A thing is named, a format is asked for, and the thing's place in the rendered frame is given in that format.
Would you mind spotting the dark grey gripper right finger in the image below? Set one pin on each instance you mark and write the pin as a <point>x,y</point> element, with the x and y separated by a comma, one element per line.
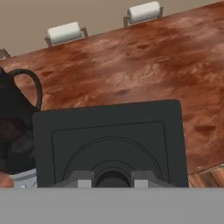
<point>143,176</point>

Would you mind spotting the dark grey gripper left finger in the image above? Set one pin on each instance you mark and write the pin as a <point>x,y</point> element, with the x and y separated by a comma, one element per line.
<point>83,176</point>

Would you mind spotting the pale grey appliance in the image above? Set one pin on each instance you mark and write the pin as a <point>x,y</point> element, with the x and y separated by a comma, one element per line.
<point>26,178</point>

